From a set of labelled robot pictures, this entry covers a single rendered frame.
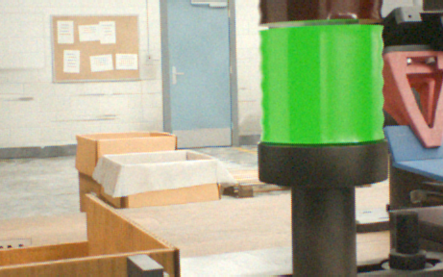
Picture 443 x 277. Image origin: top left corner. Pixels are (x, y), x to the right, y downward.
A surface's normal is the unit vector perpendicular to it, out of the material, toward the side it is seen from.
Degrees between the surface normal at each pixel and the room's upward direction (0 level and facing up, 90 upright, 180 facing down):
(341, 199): 90
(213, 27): 90
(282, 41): 76
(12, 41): 90
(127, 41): 90
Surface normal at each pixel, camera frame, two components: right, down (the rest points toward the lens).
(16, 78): 0.30, 0.07
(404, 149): 0.31, -0.37
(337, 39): 0.15, -0.17
